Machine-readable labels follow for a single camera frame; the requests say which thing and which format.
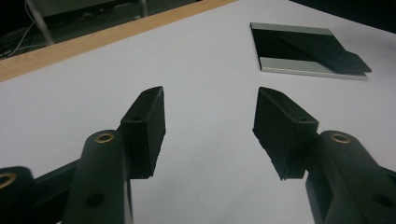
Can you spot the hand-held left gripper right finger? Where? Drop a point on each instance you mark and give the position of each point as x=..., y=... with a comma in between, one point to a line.
x=280, y=137

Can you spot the white metal stand pole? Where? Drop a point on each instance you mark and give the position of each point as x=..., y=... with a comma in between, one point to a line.
x=144, y=7
x=40, y=23

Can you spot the silver photo frame black back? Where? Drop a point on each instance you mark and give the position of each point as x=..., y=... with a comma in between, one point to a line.
x=267, y=45

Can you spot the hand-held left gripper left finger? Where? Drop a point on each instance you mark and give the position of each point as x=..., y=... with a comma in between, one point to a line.
x=143, y=140

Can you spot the black photo frame stand leg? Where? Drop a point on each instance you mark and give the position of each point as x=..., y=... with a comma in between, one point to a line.
x=323, y=51

